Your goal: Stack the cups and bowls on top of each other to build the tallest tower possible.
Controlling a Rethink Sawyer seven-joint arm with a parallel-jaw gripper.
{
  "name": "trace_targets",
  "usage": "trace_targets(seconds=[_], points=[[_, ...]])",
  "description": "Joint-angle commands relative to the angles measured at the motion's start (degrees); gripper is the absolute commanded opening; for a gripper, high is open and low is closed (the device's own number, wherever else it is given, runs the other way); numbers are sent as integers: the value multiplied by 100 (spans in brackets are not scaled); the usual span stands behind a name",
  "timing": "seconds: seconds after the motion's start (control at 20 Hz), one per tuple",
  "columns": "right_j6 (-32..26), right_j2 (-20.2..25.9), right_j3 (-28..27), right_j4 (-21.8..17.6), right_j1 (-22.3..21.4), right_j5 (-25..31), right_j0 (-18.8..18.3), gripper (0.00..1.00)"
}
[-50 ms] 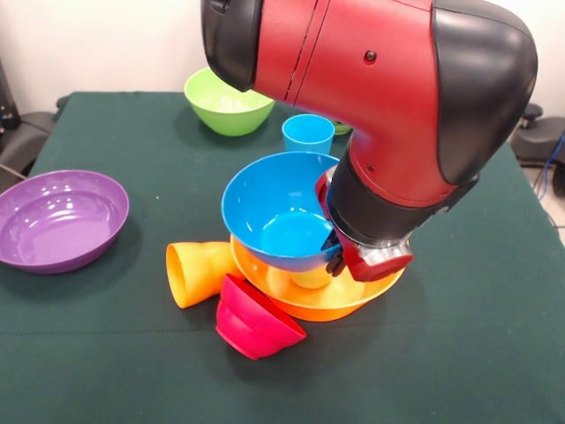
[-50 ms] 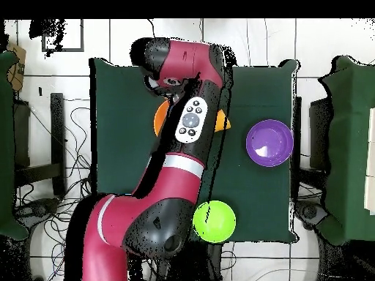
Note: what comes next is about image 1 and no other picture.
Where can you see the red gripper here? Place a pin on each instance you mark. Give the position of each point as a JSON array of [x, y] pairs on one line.
[[375, 265]]

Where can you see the green plastic cup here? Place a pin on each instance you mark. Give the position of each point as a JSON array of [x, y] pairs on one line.
[[311, 279]]

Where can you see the large yellow-orange bowl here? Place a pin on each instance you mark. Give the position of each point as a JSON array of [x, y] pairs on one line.
[[309, 305]]

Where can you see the blue plastic bowl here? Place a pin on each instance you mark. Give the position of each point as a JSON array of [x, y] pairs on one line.
[[265, 199]]

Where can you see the small pink-red bowl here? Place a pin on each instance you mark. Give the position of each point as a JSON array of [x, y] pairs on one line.
[[251, 322]]

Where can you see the orange plastic cup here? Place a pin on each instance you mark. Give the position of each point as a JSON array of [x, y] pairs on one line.
[[194, 274]]

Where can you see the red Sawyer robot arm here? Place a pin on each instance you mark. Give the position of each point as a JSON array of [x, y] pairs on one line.
[[388, 97]]

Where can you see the blue plastic cup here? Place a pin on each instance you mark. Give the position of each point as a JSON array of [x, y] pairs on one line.
[[308, 134]]

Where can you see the small green bowl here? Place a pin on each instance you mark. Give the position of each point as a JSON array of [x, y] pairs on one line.
[[342, 130]]

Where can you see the dark green tablecloth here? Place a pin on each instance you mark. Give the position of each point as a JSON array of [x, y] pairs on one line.
[[282, 388]]

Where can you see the large green bowl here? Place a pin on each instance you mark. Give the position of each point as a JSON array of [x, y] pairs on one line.
[[225, 112]]

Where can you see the dark grey stand foot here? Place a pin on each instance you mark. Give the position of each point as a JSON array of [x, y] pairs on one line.
[[538, 146], [26, 132]]

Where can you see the purple shallow bowl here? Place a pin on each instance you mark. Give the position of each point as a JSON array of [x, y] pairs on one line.
[[62, 229]]

